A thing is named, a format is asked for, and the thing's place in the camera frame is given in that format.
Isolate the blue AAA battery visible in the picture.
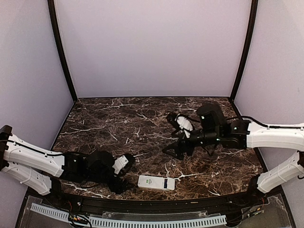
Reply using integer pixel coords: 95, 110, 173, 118
163, 179, 168, 189

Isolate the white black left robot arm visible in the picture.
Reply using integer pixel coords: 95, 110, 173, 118
0, 125, 134, 207

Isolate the white battery cover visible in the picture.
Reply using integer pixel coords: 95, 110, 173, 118
164, 177, 175, 190

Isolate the black corner post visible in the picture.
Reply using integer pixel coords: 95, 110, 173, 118
229, 0, 258, 102
47, 0, 78, 103

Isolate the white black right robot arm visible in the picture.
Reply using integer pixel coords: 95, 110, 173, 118
162, 103, 304, 206

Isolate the white remote control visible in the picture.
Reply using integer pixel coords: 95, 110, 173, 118
137, 175, 167, 190

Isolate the black right corner post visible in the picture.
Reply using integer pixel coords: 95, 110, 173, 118
229, 0, 258, 102

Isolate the white slotted cable duct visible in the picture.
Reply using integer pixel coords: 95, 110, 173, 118
30, 203, 227, 228

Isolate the black left corner post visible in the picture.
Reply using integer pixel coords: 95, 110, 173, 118
47, 0, 78, 103

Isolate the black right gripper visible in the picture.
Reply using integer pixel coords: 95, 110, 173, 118
161, 129, 220, 162

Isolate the black front table rail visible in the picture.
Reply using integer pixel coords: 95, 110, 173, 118
45, 192, 268, 215

